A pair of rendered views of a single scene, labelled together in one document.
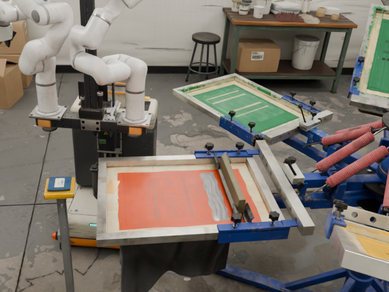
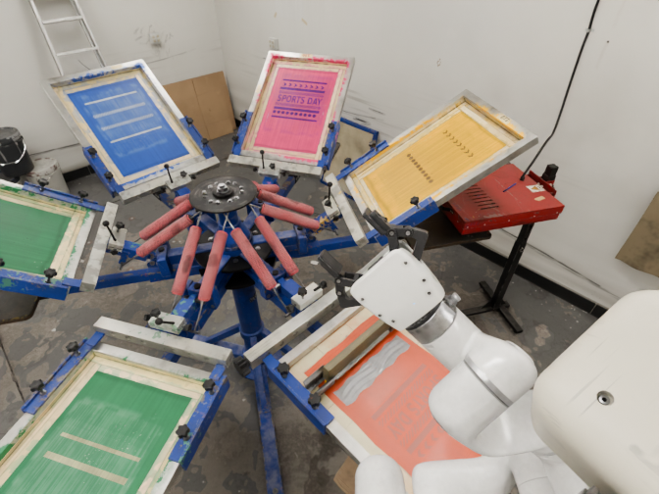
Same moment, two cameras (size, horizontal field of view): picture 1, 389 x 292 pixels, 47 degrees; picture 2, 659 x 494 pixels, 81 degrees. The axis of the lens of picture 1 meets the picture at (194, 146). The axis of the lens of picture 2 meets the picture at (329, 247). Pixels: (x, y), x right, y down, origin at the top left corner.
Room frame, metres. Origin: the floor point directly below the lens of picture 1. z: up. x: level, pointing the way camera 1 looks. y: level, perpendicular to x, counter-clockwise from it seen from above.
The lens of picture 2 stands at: (2.23, 0.49, 2.26)
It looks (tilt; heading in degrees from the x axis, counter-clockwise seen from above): 41 degrees down; 238
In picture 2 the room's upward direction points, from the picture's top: straight up
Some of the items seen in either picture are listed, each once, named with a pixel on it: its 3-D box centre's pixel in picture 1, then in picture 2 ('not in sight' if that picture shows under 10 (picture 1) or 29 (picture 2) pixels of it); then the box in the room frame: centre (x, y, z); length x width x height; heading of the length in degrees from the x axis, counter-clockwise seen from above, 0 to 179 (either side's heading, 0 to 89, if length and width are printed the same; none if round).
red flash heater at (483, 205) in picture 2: not in sight; (491, 196); (0.50, -0.57, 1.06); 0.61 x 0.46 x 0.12; 162
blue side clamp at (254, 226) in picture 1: (252, 230); not in sight; (1.41, -0.27, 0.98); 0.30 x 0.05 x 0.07; 102
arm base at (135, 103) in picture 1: (135, 102); not in sight; (2.02, 0.32, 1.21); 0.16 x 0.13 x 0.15; 1
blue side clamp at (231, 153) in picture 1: (223, 157); (299, 395); (1.95, -0.15, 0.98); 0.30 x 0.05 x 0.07; 102
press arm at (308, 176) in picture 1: (303, 180); (298, 296); (1.75, -0.53, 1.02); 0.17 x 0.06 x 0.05; 102
